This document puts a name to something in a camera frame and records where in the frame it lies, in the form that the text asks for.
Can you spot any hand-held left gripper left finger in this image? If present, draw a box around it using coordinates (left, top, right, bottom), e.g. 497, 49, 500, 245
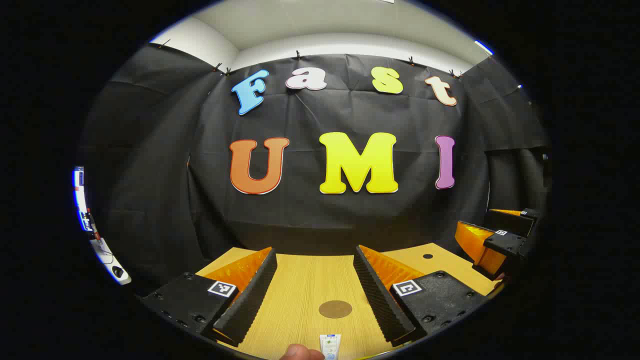
141, 246, 278, 347

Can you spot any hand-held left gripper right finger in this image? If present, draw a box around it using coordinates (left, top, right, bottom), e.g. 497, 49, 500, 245
353, 244, 488, 347

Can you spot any brown round coaster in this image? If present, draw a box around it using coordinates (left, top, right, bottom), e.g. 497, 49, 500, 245
319, 300, 353, 319

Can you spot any white toothpaste tube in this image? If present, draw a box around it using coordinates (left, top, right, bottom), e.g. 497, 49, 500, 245
320, 333, 342, 360

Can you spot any wooden desktop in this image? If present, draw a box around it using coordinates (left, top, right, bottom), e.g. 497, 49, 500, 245
195, 243, 501, 360

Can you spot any white side desk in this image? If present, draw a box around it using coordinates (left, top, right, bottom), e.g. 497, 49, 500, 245
90, 238, 132, 286

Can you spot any lit computer screen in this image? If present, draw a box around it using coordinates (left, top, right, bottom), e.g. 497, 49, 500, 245
73, 166, 97, 232

